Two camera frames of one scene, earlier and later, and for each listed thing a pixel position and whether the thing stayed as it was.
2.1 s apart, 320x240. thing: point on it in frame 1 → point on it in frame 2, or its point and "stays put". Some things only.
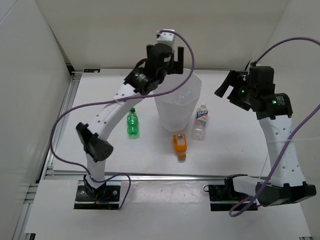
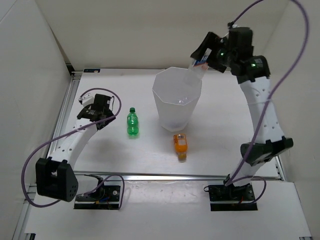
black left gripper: (176, 66) → (108, 121)
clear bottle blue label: (198, 129) → (196, 73)
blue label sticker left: (91, 70) stays put
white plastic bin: (175, 108) stays put
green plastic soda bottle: (132, 122) stays put
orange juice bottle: (180, 146) stays put
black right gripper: (235, 80) → (210, 40)
